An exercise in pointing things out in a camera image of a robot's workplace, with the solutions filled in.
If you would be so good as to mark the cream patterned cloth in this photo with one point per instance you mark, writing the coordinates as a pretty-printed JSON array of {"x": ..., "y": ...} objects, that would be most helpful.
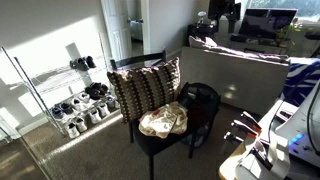
[{"x": 168, "y": 119}]

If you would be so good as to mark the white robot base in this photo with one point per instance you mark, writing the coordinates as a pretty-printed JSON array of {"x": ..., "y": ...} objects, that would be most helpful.
[{"x": 298, "y": 136}]

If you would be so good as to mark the brown patterned pillow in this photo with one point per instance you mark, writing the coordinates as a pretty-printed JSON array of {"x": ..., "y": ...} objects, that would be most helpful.
[{"x": 139, "y": 90}]

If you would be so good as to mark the black chair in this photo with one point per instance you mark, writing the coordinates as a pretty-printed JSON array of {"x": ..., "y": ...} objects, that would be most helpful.
[{"x": 151, "y": 145}]

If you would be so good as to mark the white sneaker floor right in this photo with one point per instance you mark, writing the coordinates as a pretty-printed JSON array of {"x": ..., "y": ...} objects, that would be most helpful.
[{"x": 103, "y": 110}]

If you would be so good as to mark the white sneaker floor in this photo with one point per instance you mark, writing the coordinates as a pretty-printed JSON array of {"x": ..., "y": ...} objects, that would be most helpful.
[
  {"x": 81, "y": 124},
  {"x": 72, "y": 130},
  {"x": 103, "y": 110},
  {"x": 94, "y": 116}
]

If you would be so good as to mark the black shoes middle shelf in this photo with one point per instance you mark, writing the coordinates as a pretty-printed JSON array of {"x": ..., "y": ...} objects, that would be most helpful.
[{"x": 96, "y": 90}]

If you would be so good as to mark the black shoes shelf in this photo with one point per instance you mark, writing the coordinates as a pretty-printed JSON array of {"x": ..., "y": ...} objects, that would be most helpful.
[
  {"x": 96, "y": 90},
  {"x": 83, "y": 63}
]

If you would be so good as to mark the dark side table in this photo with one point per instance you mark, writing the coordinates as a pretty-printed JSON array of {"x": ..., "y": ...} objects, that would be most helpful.
[{"x": 201, "y": 31}]

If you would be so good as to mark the white door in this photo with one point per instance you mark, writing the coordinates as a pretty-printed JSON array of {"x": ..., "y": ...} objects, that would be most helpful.
[{"x": 118, "y": 29}]

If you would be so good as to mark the black shoes top shelf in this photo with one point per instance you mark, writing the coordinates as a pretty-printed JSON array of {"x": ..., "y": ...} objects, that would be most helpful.
[{"x": 83, "y": 63}]

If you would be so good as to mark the white sneaker lower shelf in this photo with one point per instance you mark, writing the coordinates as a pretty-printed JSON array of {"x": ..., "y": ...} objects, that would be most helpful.
[{"x": 80, "y": 101}]

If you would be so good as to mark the small desk lamp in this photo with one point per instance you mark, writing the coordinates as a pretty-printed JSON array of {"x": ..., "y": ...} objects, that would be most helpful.
[{"x": 201, "y": 15}]

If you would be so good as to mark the orange tipped clamp tools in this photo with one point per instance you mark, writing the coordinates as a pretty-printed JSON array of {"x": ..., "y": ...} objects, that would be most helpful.
[{"x": 246, "y": 124}]

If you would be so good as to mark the grey sofa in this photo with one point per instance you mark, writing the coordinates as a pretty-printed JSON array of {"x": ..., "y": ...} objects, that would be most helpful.
[{"x": 243, "y": 81}]

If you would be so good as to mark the white sneaker floor left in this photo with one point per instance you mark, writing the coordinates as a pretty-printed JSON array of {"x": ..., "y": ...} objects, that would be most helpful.
[{"x": 72, "y": 130}]

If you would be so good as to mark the grey sneaker lower shelf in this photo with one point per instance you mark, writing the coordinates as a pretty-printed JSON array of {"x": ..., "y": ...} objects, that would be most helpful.
[{"x": 60, "y": 110}]

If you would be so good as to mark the black monitor screen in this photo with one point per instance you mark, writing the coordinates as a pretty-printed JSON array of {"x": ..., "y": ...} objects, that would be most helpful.
[{"x": 264, "y": 22}]

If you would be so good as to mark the green potted plant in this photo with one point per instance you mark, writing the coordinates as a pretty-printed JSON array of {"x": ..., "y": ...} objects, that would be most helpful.
[{"x": 284, "y": 33}]

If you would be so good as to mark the blue white zebra blanket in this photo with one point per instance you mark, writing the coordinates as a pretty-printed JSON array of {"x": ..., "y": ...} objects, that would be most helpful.
[{"x": 303, "y": 74}]

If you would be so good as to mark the wire shoe rack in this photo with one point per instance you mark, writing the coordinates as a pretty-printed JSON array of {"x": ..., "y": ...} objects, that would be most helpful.
[{"x": 61, "y": 84}]

